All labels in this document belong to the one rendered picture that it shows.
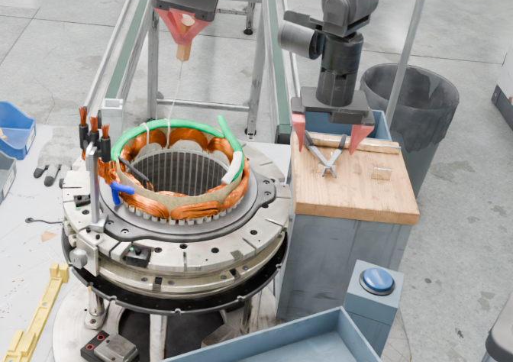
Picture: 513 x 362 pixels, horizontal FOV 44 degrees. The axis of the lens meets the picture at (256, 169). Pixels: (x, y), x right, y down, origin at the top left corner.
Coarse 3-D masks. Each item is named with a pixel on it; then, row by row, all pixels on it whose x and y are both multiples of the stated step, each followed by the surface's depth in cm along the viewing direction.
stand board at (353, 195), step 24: (384, 144) 110; (312, 168) 102; (336, 168) 103; (360, 168) 104; (384, 168) 104; (312, 192) 97; (336, 192) 97; (360, 192) 98; (384, 192) 99; (408, 192) 100; (336, 216) 96; (360, 216) 96; (384, 216) 96; (408, 216) 96
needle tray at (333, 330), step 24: (336, 312) 78; (264, 336) 74; (288, 336) 76; (312, 336) 79; (336, 336) 80; (360, 336) 75; (168, 360) 69; (192, 360) 71; (216, 360) 73; (240, 360) 75; (264, 360) 75; (288, 360) 76; (312, 360) 76; (336, 360) 76; (360, 360) 76
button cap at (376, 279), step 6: (366, 270) 87; (372, 270) 87; (378, 270) 87; (384, 270) 88; (366, 276) 86; (372, 276) 86; (378, 276) 86; (384, 276) 86; (390, 276) 87; (366, 282) 86; (372, 282) 85; (378, 282) 85; (384, 282) 86; (390, 282) 86; (372, 288) 85; (378, 288) 85; (384, 288) 85; (390, 288) 86
